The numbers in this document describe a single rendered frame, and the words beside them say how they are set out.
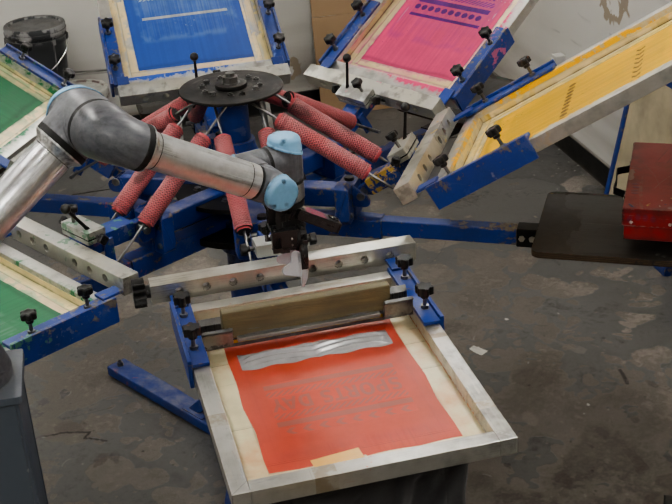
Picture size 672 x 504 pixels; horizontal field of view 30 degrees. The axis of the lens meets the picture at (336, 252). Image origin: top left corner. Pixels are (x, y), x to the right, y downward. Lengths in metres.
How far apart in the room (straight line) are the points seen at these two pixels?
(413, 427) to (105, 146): 0.86
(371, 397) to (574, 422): 1.71
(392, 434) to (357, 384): 0.21
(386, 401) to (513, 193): 3.40
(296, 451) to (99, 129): 0.76
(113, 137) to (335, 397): 0.77
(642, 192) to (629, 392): 1.34
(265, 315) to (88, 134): 0.73
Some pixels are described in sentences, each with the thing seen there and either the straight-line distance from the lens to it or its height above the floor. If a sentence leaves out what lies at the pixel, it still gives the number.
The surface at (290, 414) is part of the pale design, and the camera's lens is 2.72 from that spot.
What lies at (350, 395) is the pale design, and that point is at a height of 0.96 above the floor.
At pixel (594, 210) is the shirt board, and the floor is 0.95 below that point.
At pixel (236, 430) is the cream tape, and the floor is 0.96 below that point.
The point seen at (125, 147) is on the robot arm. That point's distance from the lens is 2.42.
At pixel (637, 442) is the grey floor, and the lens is 4.30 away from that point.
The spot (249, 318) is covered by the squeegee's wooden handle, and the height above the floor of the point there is 1.04.
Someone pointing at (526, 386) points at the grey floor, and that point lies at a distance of 4.55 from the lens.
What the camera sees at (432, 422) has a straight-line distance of 2.67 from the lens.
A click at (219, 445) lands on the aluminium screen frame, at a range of 2.59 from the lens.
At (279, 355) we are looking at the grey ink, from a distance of 2.91.
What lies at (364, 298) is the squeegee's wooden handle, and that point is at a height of 1.03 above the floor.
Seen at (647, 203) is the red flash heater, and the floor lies 1.10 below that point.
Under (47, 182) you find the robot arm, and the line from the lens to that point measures 2.53.
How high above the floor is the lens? 2.46
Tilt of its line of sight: 26 degrees down
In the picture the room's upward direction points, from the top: 4 degrees counter-clockwise
